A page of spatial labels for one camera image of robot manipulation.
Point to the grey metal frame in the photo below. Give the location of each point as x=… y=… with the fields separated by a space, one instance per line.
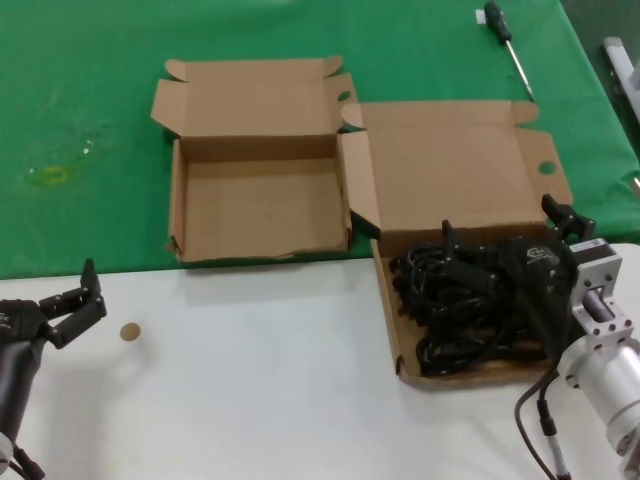
x=617 y=55

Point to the small white tape piece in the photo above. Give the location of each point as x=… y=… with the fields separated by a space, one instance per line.
x=479 y=17

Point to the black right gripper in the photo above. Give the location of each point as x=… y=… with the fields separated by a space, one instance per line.
x=542 y=280

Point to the green tablecloth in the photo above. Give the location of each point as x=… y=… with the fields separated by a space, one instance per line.
x=75 y=75

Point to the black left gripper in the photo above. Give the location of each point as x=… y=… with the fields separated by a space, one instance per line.
x=17 y=320

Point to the yellow square mark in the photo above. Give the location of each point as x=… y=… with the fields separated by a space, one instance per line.
x=64 y=176

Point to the large brown cardboard box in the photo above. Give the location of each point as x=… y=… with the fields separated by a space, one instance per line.
x=440 y=165

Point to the cardboard box with torn rim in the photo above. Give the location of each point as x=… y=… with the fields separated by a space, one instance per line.
x=260 y=210

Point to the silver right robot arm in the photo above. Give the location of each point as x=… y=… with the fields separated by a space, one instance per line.
x=610 y=370

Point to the brown round cardboard disc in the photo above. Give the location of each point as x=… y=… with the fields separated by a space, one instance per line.
x=130 y=332

